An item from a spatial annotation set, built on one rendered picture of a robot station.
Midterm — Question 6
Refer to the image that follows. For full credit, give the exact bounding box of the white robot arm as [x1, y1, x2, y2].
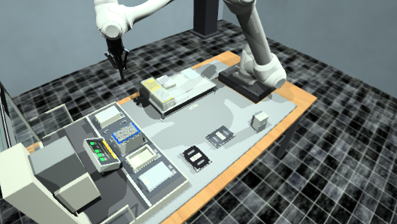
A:
[94, 0, 286, 89]

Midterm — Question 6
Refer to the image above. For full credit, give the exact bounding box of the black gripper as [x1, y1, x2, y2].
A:
[105, 38, 129, 80]

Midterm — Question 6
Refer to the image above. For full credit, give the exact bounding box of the white ready key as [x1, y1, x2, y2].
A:
[250, 111, 268, 133]

